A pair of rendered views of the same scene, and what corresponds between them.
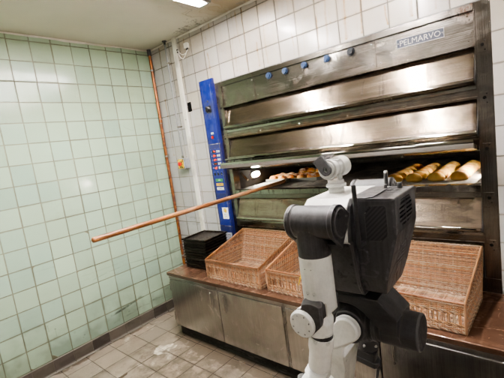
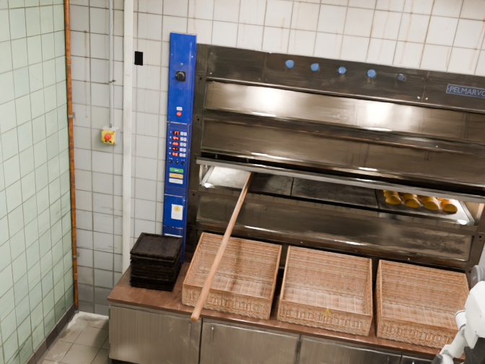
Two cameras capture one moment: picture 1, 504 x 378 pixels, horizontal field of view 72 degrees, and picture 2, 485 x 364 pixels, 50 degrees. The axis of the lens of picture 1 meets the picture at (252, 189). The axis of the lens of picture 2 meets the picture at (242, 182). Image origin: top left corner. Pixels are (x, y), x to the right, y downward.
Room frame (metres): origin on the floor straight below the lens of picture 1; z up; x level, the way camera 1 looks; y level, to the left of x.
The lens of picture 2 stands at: (0.17, 1.74, 2.53)
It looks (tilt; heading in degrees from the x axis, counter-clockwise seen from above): 22 degrees down; 325
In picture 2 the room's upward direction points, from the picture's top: 6 degrees clockwise
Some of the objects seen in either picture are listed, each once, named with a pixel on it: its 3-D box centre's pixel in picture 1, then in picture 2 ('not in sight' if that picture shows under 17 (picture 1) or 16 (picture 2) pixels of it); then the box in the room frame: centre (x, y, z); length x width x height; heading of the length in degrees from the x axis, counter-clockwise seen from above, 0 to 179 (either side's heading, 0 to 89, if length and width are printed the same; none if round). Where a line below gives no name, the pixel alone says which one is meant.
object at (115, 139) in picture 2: (183, 163); (110, 135); (3.35, 0.62, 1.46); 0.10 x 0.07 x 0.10; 49
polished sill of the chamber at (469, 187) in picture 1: (331, 190); (333, 206); (2.42, -0.55, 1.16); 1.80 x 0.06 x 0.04; 49
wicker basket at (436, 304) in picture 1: (416, 277); (422, 304); (1.79, -0.82, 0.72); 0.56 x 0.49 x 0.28; 47
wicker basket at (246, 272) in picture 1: (250, 254); (233, 273); (2.58, 0.08, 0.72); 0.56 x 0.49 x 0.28; 48
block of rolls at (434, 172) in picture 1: (435, 170); (416, 188); (2.35, -1.26, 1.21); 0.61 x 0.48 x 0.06; 139
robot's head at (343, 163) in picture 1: (335, 170); not in sight; (1.11, -0.27, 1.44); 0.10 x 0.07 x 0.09; 140
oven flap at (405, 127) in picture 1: (323, 136); (343, 152); (2.40, -0.54, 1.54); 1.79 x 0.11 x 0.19; 49
